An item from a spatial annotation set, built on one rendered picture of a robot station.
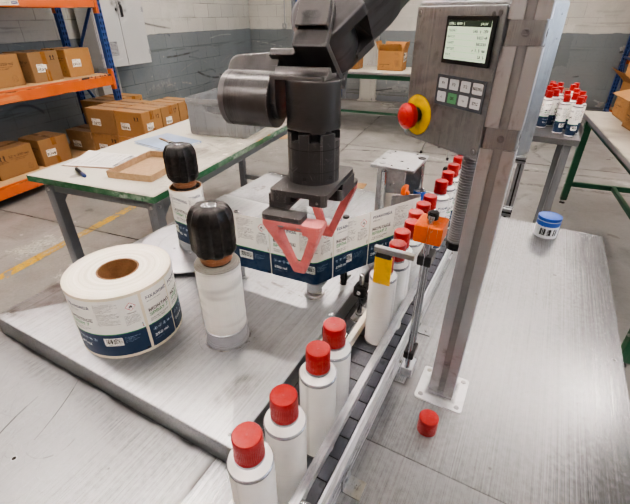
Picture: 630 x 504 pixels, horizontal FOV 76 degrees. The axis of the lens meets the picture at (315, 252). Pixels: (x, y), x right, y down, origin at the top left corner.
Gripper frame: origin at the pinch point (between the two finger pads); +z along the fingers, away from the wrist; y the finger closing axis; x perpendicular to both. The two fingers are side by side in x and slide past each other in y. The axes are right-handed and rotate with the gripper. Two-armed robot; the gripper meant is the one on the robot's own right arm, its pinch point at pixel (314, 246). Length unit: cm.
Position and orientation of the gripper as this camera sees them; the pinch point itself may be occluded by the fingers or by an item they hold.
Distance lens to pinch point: 50.1
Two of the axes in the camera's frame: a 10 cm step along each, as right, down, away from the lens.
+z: 0.1, 8.7, 5.0
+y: -3.6, 4.7, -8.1
